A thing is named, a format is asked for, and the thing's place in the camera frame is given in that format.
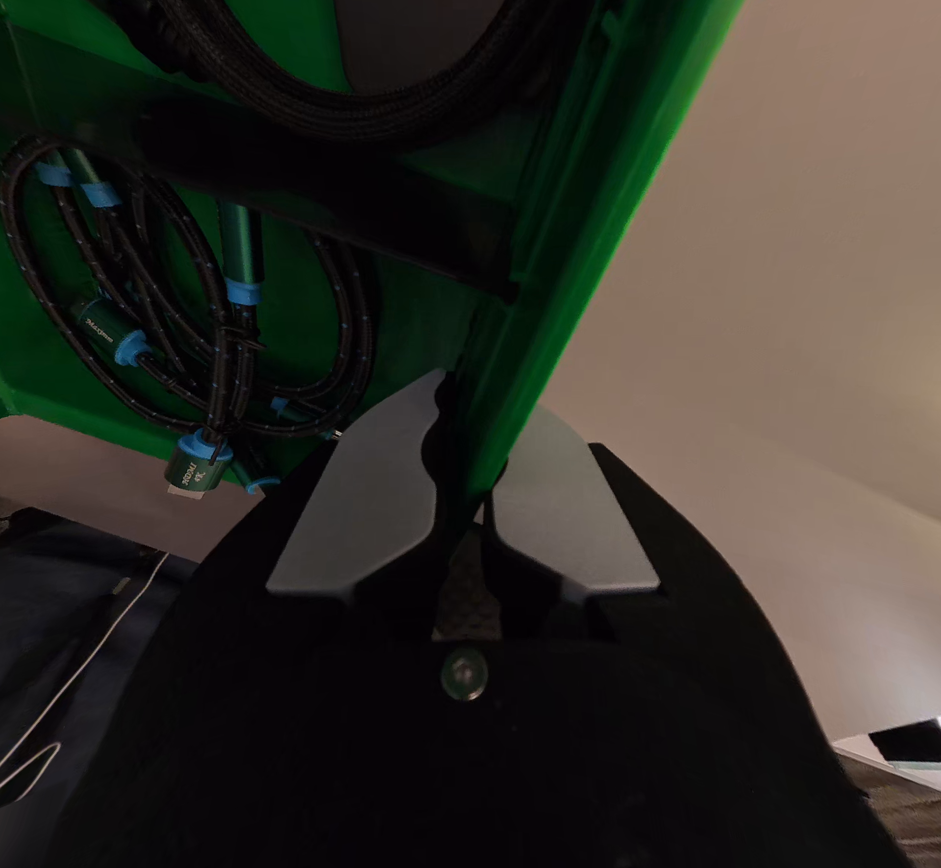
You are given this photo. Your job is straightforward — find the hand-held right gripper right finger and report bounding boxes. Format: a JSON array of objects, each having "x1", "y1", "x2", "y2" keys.
[{"x1": 483, "y1": 406, "x2": 663, "y2": 602}]

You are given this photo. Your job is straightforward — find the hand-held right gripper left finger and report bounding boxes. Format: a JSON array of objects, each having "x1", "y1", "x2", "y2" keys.
[{"x1": 265, "y1": 369, "x2": 451, "y2": 602}]

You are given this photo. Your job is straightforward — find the thin braided cable green plugs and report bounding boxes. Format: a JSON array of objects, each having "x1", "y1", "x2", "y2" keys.
[{"x1": 218, "y1": 200, "x2": 313, "y2": 499}]

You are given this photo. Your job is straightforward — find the green plastic bin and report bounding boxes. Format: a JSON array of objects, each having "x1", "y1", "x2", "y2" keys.
[{"x1": 0, "y1": 0, "x2": 785, "y2": 510}]

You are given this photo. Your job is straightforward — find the black cable with silver plug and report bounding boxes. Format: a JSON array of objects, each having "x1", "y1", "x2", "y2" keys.
[{"x1": 56, "y1": 0, "x2": 592, "y2": 152}]

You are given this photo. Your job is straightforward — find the black square adapter hub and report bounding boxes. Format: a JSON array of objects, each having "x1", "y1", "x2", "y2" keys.
[{"x1": 322, "y1": 0, "x2": 533, "y2": 95}]

